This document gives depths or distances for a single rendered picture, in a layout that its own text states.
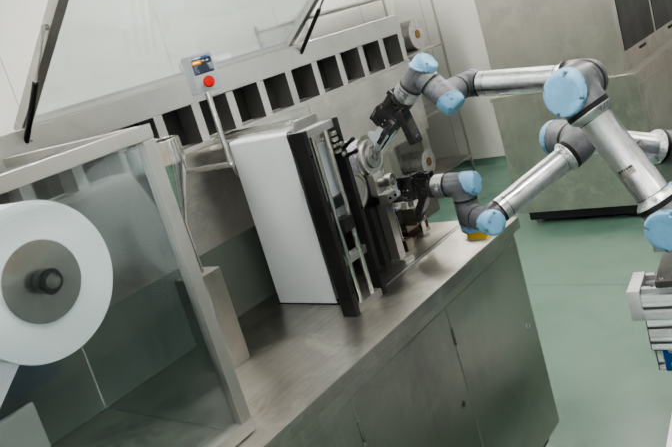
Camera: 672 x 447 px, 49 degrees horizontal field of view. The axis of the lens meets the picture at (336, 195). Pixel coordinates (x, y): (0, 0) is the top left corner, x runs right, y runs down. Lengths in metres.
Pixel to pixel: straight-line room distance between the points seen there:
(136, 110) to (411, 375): 1.07
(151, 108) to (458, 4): 5.27
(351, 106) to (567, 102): 1.16
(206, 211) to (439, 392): 0.88
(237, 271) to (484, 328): 0.80
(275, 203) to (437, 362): 0.66
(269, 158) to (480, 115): 5.30
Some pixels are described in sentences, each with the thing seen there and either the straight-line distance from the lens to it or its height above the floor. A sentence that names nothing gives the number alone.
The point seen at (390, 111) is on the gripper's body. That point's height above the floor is 1.39.
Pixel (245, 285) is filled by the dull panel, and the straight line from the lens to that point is 2.43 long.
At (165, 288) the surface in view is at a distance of 1.54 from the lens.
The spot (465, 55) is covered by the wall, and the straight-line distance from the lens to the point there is 7.29.
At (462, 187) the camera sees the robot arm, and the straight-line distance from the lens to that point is 2.30.
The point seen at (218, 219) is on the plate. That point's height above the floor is 1.21.
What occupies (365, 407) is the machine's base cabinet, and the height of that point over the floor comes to 0.76.
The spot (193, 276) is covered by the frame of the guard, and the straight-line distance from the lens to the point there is 1.57.
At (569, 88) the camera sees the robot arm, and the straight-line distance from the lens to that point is 1.95.
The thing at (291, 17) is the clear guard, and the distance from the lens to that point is 2.61.
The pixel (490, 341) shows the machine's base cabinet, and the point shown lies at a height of 0.60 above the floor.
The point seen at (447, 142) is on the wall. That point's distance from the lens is 7.61.
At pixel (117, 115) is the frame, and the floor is 1.61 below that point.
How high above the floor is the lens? 1.68
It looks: 12 degrees down
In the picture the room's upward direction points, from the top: 17 degrees counter-clockwise
